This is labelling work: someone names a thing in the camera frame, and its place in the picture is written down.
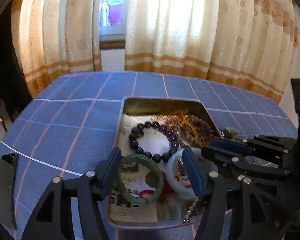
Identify silver wristwatch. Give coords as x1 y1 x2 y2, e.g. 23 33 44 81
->
220 127 238 140

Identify white jade bangle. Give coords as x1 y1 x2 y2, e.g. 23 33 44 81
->
165 147 215 200

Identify brown wooden bead mala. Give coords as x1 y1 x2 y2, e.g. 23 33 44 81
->
156 109 215 148

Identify silver ball chain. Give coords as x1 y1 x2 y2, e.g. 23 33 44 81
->
181 197 201 224

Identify dark bead bracelet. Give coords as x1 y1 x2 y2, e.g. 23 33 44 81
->
128 121 180 164

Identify green jade bangle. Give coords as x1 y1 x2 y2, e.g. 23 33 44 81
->
113 154 164 208

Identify open metal tin box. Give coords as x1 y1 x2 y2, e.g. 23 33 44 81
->
105 96 233 230

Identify newspaper lining in tin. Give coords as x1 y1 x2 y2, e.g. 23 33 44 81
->
109 113 206 223

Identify blue plaid bed sheet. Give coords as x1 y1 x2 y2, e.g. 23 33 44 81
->
0 72 297 239

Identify right cream orange curtain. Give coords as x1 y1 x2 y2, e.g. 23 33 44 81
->
125 0 299 103

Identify cream orange curtain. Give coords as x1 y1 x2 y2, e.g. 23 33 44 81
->
11 0 102 97
125 0 299 103

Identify window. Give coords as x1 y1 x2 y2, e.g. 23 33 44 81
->
98 0 127 50

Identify left cream orange curtain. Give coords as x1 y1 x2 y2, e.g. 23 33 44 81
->
11 0 102 97

